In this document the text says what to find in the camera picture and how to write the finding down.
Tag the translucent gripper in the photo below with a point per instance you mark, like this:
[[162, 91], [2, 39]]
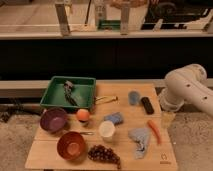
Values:
[[167, 118]]

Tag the green plastic tray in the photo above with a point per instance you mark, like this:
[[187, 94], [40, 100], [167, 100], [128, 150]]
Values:
[[83, 93]]

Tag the dark brush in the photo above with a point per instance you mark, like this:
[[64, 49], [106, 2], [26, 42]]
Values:
[[68, 86]]

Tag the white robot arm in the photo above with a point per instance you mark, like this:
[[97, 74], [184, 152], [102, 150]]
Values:
[[185, 84]]

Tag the white paper cup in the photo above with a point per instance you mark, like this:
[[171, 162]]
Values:
[[106, 130]]

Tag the orange carrot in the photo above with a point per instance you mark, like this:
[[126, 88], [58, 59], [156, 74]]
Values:
[[154, 128]]

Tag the black remote block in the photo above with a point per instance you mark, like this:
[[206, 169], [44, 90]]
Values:
[[147, 105]]

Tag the grey blue cloth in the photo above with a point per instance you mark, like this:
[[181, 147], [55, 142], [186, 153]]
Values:
[[141, 137]]

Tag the blue round lid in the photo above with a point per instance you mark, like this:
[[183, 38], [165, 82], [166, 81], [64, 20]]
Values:
[[133, 97]]

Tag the wooden board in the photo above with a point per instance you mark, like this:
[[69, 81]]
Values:
[[159, 157]]

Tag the bunch of dark grapes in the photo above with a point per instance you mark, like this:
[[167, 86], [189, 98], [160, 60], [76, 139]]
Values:
[[100, 153]]

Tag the metal spoon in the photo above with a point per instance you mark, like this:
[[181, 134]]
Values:
[[86, 133]]

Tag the orange fruit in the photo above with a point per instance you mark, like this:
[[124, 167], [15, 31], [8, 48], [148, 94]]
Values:
[[83, 115]]

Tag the orange brown bowl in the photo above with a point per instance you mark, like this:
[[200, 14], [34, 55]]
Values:
[[71, 145]]

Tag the purple bowl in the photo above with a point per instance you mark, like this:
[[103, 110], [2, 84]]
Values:
[[53, 119]]

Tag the yellow handled tool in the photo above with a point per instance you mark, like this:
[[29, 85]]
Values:
[[105, 99]]

